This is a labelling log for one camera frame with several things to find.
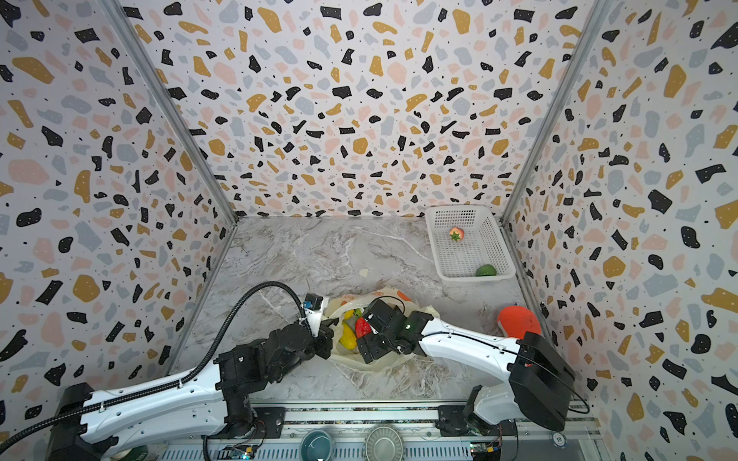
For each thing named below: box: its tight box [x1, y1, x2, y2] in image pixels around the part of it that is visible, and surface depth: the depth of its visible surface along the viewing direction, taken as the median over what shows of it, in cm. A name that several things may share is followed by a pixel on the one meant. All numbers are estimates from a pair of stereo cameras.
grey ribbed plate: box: [363, 423, 406, 461], surface depth 72 cm
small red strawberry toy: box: [448, 226, 466, 243], surface depth 115 cm
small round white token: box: [552, 432, 566, 447], surface depth 73 cm
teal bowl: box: [299, 429, 333, 461], surface depth 71 cm
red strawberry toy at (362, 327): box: [354, 316, 372, 339], surface depth 87 cm
